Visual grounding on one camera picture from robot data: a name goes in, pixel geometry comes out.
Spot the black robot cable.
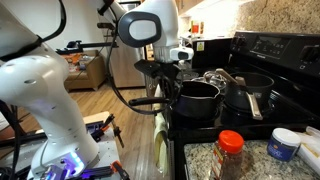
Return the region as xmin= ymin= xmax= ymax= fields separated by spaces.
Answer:
xmin=105 ymin=31 xmax=178 ymax=116

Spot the glass lid with metal handle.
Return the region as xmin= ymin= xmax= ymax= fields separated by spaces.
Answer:
xmin=191 ymin=69 xmax=228 ymax=91

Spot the black camera boom stand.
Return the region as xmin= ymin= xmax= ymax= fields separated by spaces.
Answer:
xmin=54 ymin=39 xmax=119 ymax=56

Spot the red container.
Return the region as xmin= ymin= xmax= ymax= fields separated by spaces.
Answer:
xmin=190 ymin=20 xmax=201 ymax=35

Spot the black pot with long handle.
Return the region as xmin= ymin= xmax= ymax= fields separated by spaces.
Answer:
xmin=128 ymin=80 xmax=223 ymax=120

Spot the white and yellow paper box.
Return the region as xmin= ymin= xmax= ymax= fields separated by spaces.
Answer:
xmin=296 ymin=125 xmax=320 ymax=174

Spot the spice jar with red lid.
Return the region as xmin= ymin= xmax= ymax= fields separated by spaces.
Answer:
xmin=211 ymin=129 xmax=245 ymax=180

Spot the blue jar with white lid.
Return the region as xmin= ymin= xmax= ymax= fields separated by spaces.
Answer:
xmin=266 ymin=127 xmax=302 ymax=163

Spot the pale yellow dish towel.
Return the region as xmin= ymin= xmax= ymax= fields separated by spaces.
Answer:
xmin=152 ymin=111 xmax=170 ymax=177

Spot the black electric stove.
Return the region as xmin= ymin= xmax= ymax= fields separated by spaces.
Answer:
xmin=165 ymin=30 xmax=320 ymax=180

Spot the black appliance with yellow sticker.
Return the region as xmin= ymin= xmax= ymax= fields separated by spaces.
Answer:
xmin=190 ymin=37 xmax=234 ymax=69

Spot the metal robot mounting table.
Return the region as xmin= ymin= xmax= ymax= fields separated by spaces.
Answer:
xmin=0 ymin=110 xmax=122 ymax=180

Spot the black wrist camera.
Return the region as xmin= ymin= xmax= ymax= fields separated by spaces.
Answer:
xmin=133 ymin=59 xmax=162 ymax=79

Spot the black stereo camera bar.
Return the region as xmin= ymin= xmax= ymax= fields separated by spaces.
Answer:
xmin=97 ymin=22 xmax=116 ymax=30

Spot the stainless steel refrigerator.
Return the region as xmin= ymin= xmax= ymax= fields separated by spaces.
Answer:
xmin=108 ymin=1 xmax=148 ymax=89

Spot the tan sofa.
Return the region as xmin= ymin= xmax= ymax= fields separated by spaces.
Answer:
xmin=59 ymin=49 xmax=108 ymax=93

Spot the plain light wood cabinet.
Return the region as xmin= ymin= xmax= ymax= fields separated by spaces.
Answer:
xmin=174 ymin=0 xmax=204 ymax=17

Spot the dark saucepan with metal handle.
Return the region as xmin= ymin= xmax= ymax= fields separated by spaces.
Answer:
xmin=223 ymin=71 xmax=276 ymax=122

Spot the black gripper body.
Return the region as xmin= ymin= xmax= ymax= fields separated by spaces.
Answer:
xmin=159 ymin=61 xmax=184 ymax=88

